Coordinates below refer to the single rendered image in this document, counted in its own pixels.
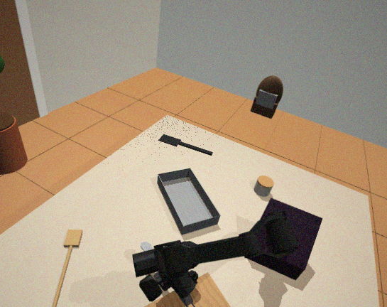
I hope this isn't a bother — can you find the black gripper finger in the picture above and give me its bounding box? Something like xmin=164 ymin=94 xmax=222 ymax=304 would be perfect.
xmin=154 ymin=271 xmax=169 ymax=291

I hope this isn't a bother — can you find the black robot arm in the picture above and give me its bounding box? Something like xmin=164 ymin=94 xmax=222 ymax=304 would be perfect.
xmin=132 ymin=209 xmax=299 ymax=298

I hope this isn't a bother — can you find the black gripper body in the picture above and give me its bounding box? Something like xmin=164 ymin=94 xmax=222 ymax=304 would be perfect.
xmin=139 ymin=274 xmax=169 ymax=302

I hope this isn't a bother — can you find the wooden board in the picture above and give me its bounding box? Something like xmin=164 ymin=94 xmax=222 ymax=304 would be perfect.
xmin=145 ymin=272 xmax=231 ymax=307

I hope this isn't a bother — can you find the grey cylinder with tan top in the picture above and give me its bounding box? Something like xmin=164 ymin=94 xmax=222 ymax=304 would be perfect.
xmin=254 ymin=176 xmax=273 ymax=197

